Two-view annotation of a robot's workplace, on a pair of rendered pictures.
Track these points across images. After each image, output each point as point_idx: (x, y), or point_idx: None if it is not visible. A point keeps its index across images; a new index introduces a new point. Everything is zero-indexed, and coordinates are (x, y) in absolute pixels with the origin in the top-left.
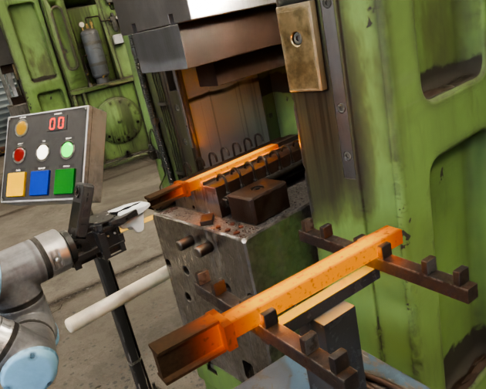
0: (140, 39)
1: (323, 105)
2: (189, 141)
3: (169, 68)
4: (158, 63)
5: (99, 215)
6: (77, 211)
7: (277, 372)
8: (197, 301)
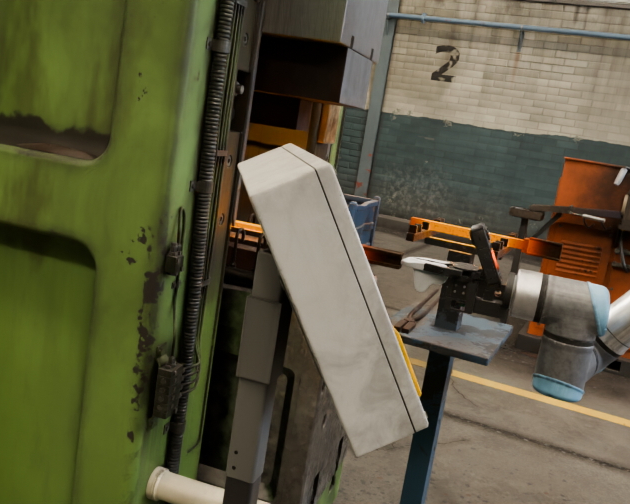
0: (351, 59)
1: (323, 156)
2: (234, 216)
3: (357, 104)
4: (353, 96)
5: (462, 266)
6: (493, 252)
7: (430, 339)
8: (330, 412)
